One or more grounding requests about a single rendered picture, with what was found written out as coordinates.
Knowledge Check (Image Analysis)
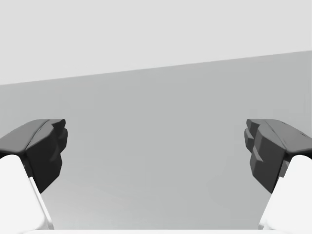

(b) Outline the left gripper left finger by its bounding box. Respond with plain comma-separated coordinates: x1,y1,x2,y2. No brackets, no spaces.
0,118,69,231

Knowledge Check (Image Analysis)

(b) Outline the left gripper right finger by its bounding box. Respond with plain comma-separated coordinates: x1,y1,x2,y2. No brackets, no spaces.
244,118,312,231

